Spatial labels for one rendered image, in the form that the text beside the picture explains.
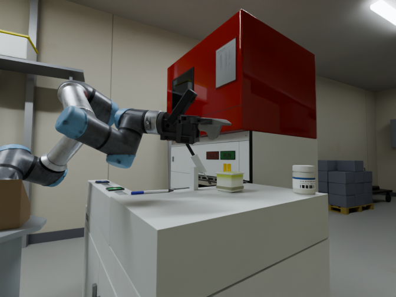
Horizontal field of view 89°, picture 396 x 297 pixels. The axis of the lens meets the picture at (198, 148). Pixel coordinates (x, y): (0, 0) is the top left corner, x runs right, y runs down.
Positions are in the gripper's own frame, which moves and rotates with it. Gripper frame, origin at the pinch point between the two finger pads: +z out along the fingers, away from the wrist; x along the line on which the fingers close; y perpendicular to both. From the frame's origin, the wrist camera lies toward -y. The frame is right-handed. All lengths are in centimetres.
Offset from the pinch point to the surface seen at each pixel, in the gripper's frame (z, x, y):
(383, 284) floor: 131, -134, 134
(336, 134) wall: 223, -569, 31
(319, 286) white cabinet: 33, -6, 49
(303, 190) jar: 25.7, -13.5, 21.2
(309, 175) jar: 26.9, -14.5, 16.0
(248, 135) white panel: 5.2, -43.4, 7.2
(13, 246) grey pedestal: -73, 11, 52
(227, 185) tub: 1.1, -9.1, 22.0
